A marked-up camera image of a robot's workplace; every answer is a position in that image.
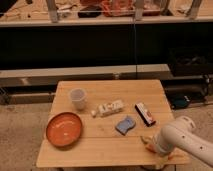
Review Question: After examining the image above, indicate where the white ceramic cup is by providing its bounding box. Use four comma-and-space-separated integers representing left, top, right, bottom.
69, 88, 86, 110

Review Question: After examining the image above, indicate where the red cloth on shelf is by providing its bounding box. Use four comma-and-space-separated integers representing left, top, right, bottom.
101, 0, 134, 17

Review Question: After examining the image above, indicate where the wooden table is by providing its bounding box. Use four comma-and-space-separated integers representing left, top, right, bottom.
35, 79, 191, 171

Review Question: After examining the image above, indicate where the grey metal rail bench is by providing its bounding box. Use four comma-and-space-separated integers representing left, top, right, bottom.
0, 64, 170, 104

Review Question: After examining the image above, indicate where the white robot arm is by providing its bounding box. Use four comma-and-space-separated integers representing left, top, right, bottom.
153, 116, 213, 167

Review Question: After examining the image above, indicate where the blue sponge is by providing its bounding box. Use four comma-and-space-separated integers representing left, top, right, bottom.
115, 116, 136, 135

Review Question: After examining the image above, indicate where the orange bowl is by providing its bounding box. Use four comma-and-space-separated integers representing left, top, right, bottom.
46, 112, 83, 147

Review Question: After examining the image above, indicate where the black red white box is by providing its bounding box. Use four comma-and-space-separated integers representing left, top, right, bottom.
135, 102, 156, 127

